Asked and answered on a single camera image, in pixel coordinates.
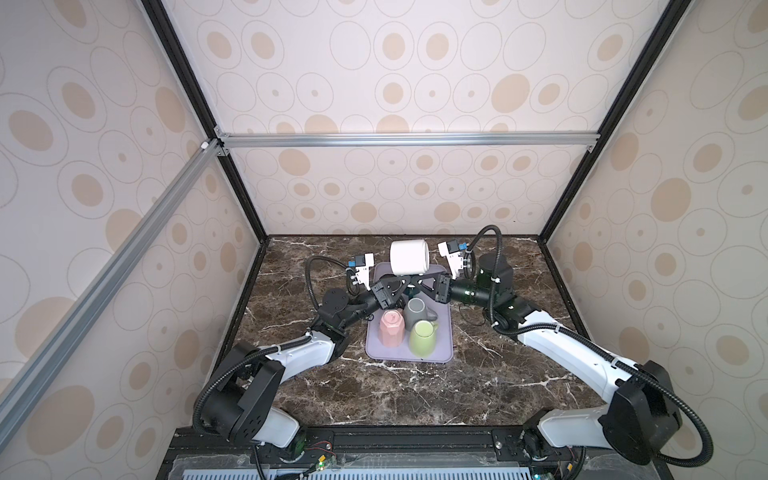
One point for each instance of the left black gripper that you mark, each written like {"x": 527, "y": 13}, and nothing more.
{"x": 380, "y": 290}

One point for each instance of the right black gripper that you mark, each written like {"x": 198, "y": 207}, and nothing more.
{"x": 441, "y": 289}

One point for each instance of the white mug red inside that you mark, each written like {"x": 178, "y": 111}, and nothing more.
{"x": 409, "y": 257}

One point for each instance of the light green mug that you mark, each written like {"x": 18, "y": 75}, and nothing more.
{"x": 423, "y": 339}

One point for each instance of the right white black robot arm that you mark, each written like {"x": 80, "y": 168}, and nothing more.
{"x": 642, "y": 418}

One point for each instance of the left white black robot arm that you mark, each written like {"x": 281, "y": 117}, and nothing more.
{"x": 237, "y": 402}

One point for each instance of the grey mug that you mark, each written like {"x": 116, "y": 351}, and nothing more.
{"x": 417, "y": 310}

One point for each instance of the pink faceted mug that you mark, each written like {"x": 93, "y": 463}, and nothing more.
{"x": 391, "y": 328}

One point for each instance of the lavender plastic tray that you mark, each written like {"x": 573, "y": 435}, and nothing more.
{"x": 444, "y": 348}

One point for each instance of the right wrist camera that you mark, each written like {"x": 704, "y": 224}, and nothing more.
{"x": 457, "y": 256}

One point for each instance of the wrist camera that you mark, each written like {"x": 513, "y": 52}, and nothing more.
{"x": 457, "y": 256}
{"x": 359, "y": 268}

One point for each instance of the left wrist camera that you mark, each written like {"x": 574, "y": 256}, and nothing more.
{"x": 359, "y": 268}

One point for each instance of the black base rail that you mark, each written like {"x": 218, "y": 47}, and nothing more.
{"x": 397, "y": 452}

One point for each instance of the horizontal aluminium rail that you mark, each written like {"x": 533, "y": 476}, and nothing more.
{"x": 424, "y": 139}

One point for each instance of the left black frame post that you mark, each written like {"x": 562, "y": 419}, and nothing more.
{"x": 169, "y": 40}

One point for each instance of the black frame post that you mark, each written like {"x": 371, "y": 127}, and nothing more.
{"x": 652, "y": 49}
{"x": 169, "y": 40}

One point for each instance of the right black frame post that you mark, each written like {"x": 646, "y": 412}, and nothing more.
{"x": 652, "y": 49}

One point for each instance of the left diagonal aluminium rail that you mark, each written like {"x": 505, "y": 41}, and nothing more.
{"x": 40, "y": 371}

